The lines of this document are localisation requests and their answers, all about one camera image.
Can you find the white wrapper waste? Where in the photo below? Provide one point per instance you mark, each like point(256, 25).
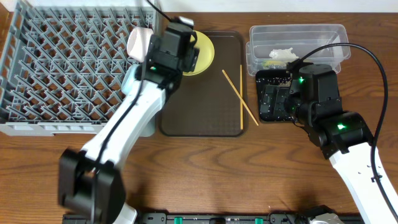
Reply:
point(283, 54)

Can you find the black waste tray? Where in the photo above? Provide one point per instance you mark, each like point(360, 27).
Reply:
point(267, 81)

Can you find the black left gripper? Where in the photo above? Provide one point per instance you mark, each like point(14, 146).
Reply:
point(189, 58)

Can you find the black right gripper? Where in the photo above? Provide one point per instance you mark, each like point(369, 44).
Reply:
point(280, 94)

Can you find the dark brown serving tray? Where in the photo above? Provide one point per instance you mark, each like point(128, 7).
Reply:
point(205, 105)

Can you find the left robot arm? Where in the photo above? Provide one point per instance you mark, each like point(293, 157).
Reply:
point(89, 181)

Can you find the grey dishwasher rack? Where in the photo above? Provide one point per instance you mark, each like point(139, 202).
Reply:
point(63, 64)

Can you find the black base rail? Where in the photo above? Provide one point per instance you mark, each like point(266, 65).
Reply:
point(161, 218)

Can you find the light blue bowl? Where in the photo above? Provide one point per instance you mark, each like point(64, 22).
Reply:
point(129, 79)

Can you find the clear plastic bin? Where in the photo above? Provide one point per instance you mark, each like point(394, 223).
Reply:
point(303, 38)

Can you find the white pink bowl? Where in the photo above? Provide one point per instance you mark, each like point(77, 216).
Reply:
point(138, 43)

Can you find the yellow plate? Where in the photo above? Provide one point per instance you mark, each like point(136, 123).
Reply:
point(205, 56)

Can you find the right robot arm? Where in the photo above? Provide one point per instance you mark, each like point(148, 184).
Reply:
point(309, 97)

